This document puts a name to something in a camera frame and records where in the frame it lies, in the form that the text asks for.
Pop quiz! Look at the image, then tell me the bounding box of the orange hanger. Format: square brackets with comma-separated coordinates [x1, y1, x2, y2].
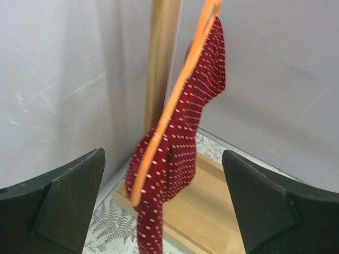
[130, 0, 223, 207]

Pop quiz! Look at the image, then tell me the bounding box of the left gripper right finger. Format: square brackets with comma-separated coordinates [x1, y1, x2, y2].
[222, 150, 338, 254]

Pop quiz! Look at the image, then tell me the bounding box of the floral table mat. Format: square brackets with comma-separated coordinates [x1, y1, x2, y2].
[82, 133, 228, 254]

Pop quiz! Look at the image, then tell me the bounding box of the red polka dot garment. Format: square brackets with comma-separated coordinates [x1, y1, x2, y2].
[134, 17, 226, 253]

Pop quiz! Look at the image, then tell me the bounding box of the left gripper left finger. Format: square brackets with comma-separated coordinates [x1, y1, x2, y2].
[1, 148, 106, 253]

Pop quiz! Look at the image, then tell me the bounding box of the wooden clothes rack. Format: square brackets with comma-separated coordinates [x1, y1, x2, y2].
[113, 0, 248, 254]

